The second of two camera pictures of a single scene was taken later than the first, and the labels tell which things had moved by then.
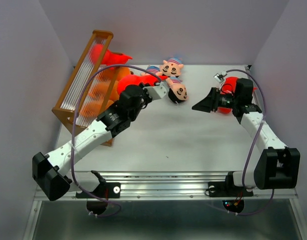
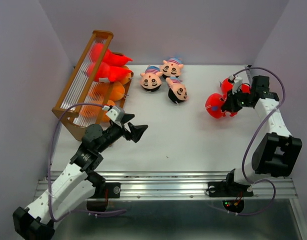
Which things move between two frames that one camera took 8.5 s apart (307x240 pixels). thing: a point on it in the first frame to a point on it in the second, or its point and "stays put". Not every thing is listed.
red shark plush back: x=229 y=85 stays put
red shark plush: x=127 y=80 to x=108 y=73
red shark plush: x=110 y=57 stays put
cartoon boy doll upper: x=172 y=67 stays put
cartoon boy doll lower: x=177 y=92 stays put
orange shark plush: x=113 y=74 to x=124 y=80
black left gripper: x=147 y=95 to x=136 y=131
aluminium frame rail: x=140 y=185 stays put
